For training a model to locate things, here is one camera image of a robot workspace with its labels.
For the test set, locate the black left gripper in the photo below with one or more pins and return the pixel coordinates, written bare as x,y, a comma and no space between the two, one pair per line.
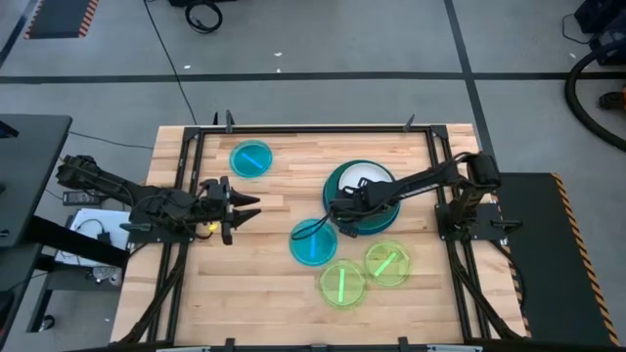
227,220

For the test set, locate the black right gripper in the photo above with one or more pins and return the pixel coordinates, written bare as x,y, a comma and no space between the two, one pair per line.
367,198

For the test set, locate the large green plastic plate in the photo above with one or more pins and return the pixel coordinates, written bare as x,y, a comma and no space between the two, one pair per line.
333,186

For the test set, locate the clear blue plastic plate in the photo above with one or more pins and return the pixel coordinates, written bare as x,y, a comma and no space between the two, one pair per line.
259,149
323,254

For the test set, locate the white plastic plate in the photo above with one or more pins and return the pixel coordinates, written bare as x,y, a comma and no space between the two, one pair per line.
374,173

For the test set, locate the clear green plastic plate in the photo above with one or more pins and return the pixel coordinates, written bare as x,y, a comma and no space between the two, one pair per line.
352,293
396,274

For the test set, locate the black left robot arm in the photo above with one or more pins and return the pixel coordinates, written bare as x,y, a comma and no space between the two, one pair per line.
98,178

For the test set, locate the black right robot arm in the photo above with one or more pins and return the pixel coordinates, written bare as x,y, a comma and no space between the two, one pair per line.
425,180

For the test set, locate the white paper sheet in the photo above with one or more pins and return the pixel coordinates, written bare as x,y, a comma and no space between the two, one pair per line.
88,217

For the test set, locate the black power adapter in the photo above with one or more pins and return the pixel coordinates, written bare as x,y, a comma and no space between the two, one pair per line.
80,198

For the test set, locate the black desk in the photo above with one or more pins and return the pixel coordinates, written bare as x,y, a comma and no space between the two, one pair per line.
29,176

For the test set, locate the black hazard-striped platform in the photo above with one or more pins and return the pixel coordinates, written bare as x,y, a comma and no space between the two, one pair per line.
552,254

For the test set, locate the black hazard-striped mat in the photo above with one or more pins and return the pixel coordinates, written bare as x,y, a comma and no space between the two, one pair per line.
58,17

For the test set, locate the black equipment case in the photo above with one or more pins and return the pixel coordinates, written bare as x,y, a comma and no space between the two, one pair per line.
606,24

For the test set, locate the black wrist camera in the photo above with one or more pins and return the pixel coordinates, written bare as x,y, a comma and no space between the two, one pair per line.
212,188

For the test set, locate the black aluminium table frame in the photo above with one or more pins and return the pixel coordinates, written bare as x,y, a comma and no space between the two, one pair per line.
313,130

